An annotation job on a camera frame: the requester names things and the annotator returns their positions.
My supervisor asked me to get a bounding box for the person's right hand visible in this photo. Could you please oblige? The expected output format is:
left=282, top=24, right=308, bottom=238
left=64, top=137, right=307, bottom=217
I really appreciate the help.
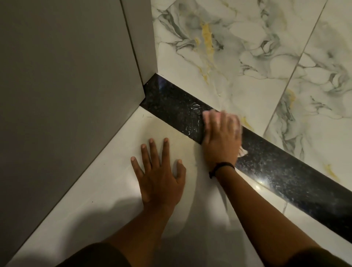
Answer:
left=201, top=110, right=243, bottom=171

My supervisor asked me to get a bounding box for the person's left hand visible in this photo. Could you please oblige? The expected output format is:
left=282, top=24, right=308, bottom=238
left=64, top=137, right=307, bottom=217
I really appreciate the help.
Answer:
left=130, top=138, right=187, bottom=207

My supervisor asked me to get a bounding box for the pale pink cleaning cloth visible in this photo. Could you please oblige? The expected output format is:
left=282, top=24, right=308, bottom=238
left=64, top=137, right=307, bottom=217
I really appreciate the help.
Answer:
left=202, top=109, right=249, bottom=158

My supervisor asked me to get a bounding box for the person's right forearm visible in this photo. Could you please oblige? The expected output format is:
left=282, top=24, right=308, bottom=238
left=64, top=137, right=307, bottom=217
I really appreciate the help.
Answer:
left=214, top=166, right=328, bottom=267

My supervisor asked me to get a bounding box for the person's left forearm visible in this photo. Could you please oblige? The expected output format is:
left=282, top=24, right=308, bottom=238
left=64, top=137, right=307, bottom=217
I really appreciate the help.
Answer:
left=102, top=203, right=178, bottom=267

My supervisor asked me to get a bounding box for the black wrist band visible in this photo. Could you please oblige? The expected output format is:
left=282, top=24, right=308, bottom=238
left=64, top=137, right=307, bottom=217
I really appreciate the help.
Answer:
left=209, top=162, right=236, bottom=179

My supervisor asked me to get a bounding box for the black granite threshold strip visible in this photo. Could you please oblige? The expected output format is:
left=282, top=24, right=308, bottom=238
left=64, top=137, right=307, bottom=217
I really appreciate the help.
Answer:
left=139, top=73, right=352, bottom=237

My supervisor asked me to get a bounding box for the dark shirt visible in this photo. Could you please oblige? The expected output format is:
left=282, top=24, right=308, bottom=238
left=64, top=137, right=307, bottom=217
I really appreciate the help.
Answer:
left=56, top=242, right=352, bottom=267

